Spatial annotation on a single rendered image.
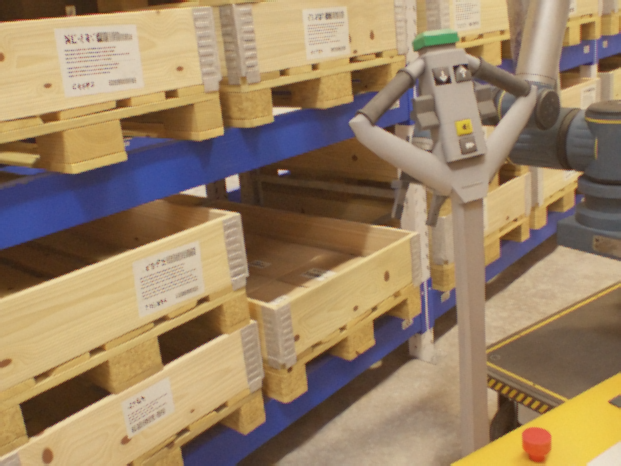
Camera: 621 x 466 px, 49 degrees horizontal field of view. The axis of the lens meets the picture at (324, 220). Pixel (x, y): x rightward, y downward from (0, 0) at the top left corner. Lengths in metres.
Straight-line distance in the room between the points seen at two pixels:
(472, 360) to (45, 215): 1.00
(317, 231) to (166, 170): 1.28
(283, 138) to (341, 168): 1.02
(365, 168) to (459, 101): 1.78
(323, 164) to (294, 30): 1.20
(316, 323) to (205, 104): 0.84
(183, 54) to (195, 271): 0.57
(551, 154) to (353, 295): 0.81
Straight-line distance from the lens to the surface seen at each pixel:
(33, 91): 1.60
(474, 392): 1.45
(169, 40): 1.80
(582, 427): 1.06
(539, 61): 1.84
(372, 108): 1.19
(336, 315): 2.36
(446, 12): 2.76
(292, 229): 3.11
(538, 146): 2.25
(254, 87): 1.98
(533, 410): 2.17
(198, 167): 1.92
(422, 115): 1.24
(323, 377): 2.49
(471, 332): 1.39
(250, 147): 2.04
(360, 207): 3.11
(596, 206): 2.20
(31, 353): 1.67
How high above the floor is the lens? 1.48
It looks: 17 degrees down
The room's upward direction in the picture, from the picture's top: 6 degrees counter-clockwise
